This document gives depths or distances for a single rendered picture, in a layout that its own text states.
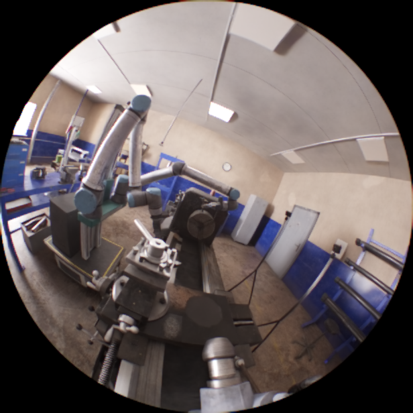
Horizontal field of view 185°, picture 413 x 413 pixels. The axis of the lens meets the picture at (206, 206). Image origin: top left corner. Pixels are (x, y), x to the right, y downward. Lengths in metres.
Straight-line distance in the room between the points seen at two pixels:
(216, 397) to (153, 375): 0.31
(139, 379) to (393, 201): 3.79
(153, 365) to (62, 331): 1.12
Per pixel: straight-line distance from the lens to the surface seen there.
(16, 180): 1.81
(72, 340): 1.54
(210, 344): 0.39
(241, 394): 0.36
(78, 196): 0.79
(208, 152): 4.71
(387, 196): 3.56
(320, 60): 2.09
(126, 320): 0.44
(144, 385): 0.62
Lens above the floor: 1.45
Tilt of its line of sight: 9 degrees down
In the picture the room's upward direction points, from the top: 24 degrees clockwise
